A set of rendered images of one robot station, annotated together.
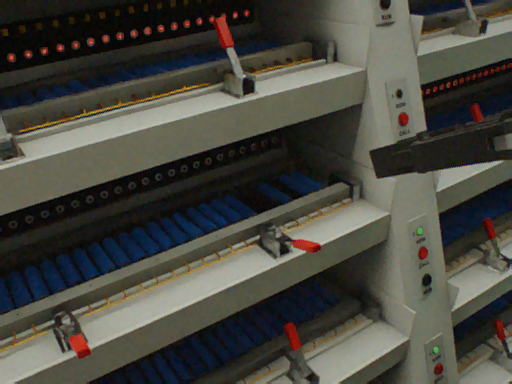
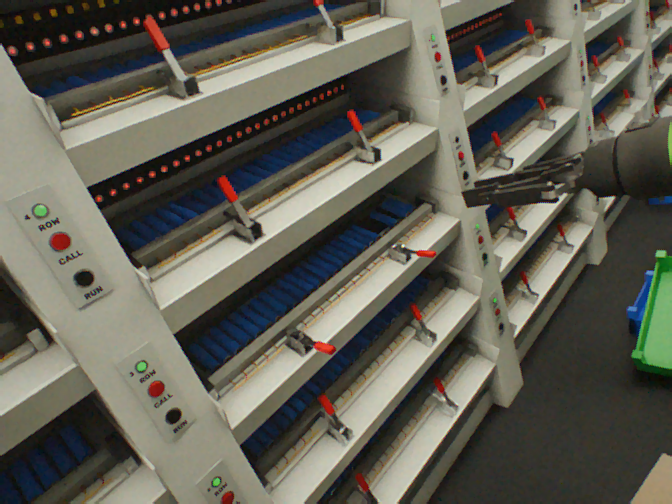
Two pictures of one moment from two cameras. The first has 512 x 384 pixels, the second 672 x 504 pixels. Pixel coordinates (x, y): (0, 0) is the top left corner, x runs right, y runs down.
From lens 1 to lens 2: 32 cm
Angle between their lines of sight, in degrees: 18
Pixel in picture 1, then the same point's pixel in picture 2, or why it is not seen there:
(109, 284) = (312, 305)
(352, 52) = (427, 116)
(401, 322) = (473, 287)
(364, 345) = (454, 307)
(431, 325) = (490, 285)
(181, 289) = (354, 297)
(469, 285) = (505, 253)
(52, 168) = (282, 238)
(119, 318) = (325, 326)
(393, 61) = (451, 118)
